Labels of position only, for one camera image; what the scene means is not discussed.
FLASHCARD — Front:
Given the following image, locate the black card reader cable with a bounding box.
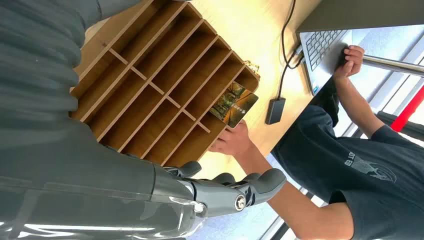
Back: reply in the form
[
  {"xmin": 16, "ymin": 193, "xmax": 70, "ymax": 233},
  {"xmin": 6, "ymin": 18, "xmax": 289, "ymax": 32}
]
[{"xmin": 277, "ymin": 54, "xmax": 304, "ymax": 100}]

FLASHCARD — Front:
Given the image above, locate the silver laptop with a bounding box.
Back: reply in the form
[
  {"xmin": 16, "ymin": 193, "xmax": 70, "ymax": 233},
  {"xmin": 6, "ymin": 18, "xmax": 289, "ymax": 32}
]
[{"xmin": 295, "ymin": 0, "xmax": 424, "ymax": 97}]

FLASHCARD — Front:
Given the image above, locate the black laptop power cable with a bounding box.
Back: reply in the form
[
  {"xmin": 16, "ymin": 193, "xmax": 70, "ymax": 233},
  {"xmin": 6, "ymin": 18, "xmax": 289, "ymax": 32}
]
[{"xmin": 280, "ymin": 0, "xmax": 298, "ymax": 71}]

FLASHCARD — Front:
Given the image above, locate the metal pole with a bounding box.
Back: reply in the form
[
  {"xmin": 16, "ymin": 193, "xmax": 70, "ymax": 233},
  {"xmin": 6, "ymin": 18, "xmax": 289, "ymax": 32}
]
[{"xmin": 361, "ymin": 54, "xmax": 424, "ymax": 78}]

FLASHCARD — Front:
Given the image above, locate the wooden slotted organizer box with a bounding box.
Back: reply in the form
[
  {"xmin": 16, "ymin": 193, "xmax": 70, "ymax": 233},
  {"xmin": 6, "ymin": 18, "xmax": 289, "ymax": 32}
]
[{"xmin": 69, "ymin": 0, "xmax": 261, "ymax": 169}]

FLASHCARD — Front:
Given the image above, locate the person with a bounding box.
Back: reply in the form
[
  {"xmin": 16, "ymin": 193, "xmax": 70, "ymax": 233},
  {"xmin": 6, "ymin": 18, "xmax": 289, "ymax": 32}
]
[{"xmin": 207, "ymin": 45, "xmax": 424, "ymax": 240}]

